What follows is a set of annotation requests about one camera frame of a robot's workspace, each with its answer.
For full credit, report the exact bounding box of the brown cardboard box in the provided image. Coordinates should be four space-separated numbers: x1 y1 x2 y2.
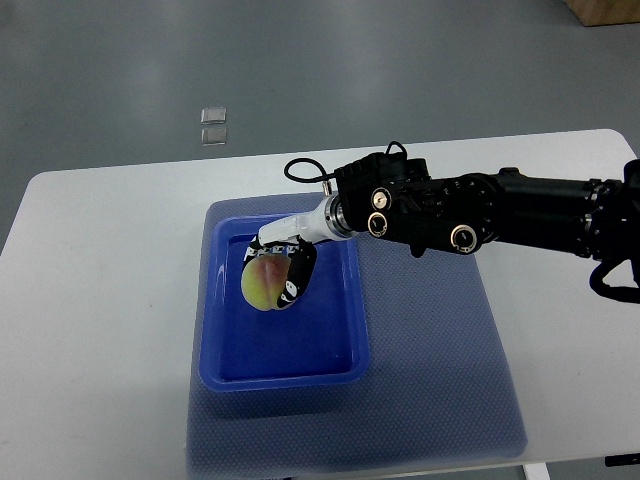
564 0 639 27

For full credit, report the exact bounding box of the yellow red peach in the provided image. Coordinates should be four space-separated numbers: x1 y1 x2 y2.
241 254 291 312

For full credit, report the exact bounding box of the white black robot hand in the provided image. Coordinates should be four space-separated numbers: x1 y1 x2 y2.
242 194 352 310

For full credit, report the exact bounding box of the upper metal floor plate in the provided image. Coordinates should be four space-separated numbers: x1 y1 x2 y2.
200 106 227 125

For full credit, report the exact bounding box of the blue plastic tray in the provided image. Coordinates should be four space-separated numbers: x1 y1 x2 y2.
196 214 370 393

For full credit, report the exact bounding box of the blue grey mesh mat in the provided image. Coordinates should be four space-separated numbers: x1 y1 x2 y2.
186 194 527 479

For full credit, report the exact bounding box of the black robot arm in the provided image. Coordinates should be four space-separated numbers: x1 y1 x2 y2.
315 141 639 303

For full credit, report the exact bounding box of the white table leg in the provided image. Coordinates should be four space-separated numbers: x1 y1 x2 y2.
522 463 551 480

